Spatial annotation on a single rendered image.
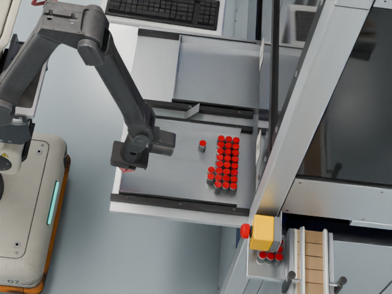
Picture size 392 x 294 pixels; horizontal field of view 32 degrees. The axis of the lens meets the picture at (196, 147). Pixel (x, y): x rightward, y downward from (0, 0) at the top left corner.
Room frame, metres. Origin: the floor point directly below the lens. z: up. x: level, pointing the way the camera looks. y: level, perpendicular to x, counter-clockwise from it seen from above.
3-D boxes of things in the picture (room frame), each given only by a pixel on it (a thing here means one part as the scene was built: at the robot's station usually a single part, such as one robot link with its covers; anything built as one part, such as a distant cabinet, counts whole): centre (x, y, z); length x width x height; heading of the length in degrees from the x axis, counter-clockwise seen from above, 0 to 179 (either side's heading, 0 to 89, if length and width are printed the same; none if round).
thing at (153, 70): (1.18, 0.00, 0.87); 0.70 x 0.48 x 0.02; 4
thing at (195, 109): (1.18, 0.08, 0.91); 0.14 x 0.03 x 0.06; 94
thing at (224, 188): (1.02, -0.10, 0.90); 0.18 x 0.02 x 0.05; 4
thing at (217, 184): (1.02, -0.08, 0.90); 0.18 x 0.02 x 0.05; 4
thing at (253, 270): (0.77, -0.26, 0.87); 0.14 x 0.13 x 0.02; 94
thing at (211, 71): (1.36, -0.06, 0.90); 0.34 x 0.26 x 0.04; 94
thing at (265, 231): (0.78, -0.22, 0.99); 0.08 x 0.07 x 0.07; 94
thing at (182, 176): (1.01, 0.03, 0.90); 0.34 x 0.26 x 0.04; 94
